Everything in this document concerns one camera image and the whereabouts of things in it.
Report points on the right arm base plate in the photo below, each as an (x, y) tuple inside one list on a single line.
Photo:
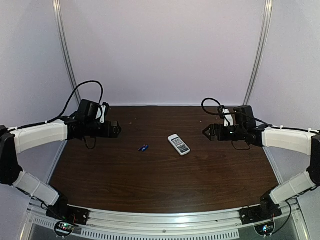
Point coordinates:
[(255, 214)]

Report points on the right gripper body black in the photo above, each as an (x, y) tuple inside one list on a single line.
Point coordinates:
[(215, 132)]

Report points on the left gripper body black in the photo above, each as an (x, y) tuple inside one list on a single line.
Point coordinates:
[(114, 128)]

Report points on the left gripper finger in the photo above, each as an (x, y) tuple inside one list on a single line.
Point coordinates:
[(120, 133), (119, 128)]

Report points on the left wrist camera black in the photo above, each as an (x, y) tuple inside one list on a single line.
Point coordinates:
[(104, 108)]

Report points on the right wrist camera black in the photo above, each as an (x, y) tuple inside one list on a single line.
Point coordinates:
[(225, 114)]

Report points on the white remote control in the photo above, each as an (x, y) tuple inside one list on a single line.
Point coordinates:
[(179, 145)]

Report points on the controller board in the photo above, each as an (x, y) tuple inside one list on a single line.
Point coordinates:
[(265, 229), (63, 229)]

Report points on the left aluminium corner post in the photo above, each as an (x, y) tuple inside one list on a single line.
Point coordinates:
[(63, 42)]

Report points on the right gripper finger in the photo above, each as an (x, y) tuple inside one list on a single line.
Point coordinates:
[(208, 128), (208, 135)]

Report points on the right controller board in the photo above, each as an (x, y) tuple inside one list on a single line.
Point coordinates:
[(265, 229)]

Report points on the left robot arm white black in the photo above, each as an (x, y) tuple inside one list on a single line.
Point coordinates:
[(88, 121)]

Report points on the aluminium corner post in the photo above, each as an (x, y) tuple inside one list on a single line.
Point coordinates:
[(63, 42), (263, 37)]

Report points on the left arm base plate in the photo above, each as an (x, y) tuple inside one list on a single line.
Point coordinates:
[(70, 214)]

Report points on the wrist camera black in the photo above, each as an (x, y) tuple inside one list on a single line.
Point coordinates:
[(104, 108), (225, 114)]

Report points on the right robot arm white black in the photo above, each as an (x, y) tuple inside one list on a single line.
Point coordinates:
[(241, 125)]

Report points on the left controller board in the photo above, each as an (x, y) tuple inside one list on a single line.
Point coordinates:
[(63, 229)]

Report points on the right aluminium corner post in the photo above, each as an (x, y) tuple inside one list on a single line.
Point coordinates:
[(263, 37)]

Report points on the aluminium front rail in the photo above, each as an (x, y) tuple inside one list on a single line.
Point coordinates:
[(210, 225)]

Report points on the blue AAA battery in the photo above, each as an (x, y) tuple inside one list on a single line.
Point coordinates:
[(145, 147)]

